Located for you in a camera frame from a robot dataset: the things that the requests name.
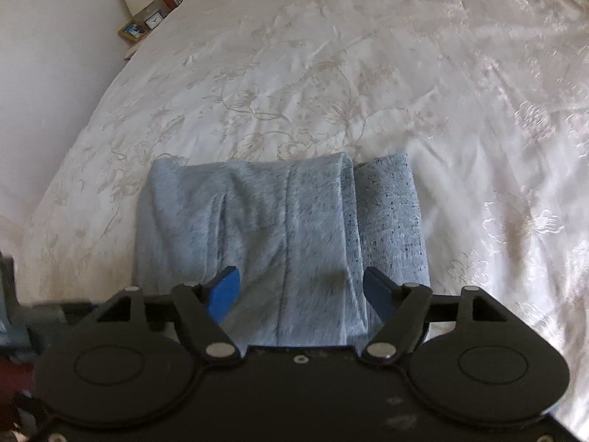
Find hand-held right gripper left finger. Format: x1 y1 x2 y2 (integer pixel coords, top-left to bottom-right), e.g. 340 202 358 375
98 266 241 365

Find light blue fleece pants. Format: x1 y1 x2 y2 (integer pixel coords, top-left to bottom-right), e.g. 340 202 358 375
133 151 431 347

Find white embroidered bed cover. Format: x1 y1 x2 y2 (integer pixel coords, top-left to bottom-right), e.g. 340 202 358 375
0 0 589 438

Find wooden picture frame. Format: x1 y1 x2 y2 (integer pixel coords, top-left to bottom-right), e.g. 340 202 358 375
118 18 149 41

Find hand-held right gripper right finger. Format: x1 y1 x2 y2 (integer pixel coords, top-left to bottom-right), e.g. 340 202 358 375
361 267 512 365

